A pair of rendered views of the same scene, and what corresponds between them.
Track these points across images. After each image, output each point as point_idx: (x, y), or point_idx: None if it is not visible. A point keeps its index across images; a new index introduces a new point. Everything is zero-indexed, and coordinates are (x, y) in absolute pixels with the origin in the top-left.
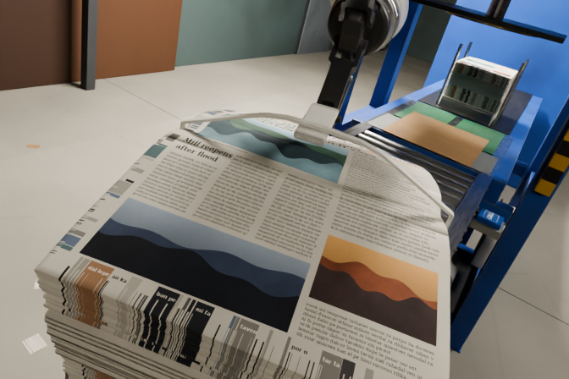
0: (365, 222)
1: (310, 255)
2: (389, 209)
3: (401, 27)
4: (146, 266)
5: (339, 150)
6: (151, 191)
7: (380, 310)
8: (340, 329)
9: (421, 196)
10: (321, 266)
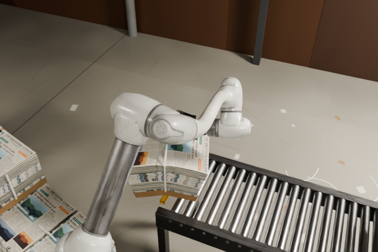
0: (153, 154)
1: (143, 150)
2: (159, 157)
3: (226, 136)
4: None
5: (187, 151)
6: None
7: (136, 159)
8: None
9: (169, 162)
10: (142, 152)
